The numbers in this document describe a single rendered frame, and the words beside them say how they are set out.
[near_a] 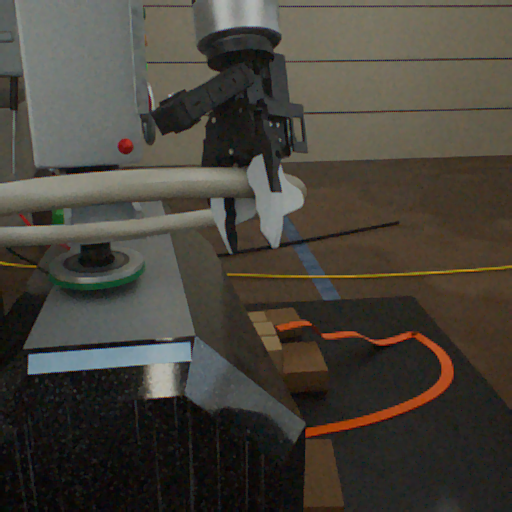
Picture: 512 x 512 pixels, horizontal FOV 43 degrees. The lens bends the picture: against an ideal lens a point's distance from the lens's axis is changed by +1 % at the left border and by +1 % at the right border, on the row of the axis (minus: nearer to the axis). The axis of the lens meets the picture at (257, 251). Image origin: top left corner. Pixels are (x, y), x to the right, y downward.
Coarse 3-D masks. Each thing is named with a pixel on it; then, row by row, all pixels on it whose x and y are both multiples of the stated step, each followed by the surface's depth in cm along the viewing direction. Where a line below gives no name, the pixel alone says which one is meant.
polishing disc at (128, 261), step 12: (72, 252) 156; (120, 252) 156; (132, 252) 156; (60, 264) 149; (72, 264) 149; (120, 264) 149; (132, 264) 149; (60, 276) 143; (72, 276) 142; (84, 276) 142; (96, 276) 142; (108, 276) 142; (120, 276) 144
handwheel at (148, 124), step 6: (150, 90) 149; (144, 114) 153; (150, 114) 148; (144, 120) 154; (150, 120) 149; (144, 126) 160; (150, 126) 149; (144, 132) 160; (150, 132) 150; (150, 138) 152; (150, 144) 155
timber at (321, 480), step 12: (312, 444) 203; (324, 444) 203; (312, 456) 197; (324, 456) 197; (312, 468) 192; (324, 468) 192; (336, 468) 192; (312, 480) 187; (324, 480) 187; (336, 480) 187; (312, 492) 182; (324, 492) 182; (336, 492) 182; (312, 504) 178; (324, 504) 178; (336, 504) 178
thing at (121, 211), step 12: (108, 204) 124; (120, 204) 125; (132, 204) 107; (72, 216) 116; (84, 216) 116; (96, 216) 116; (108, 216) 116; (120, 216) 116; (132, 216) 109; (96, 240) 103; (108, 240) 103; (120, 240) 104
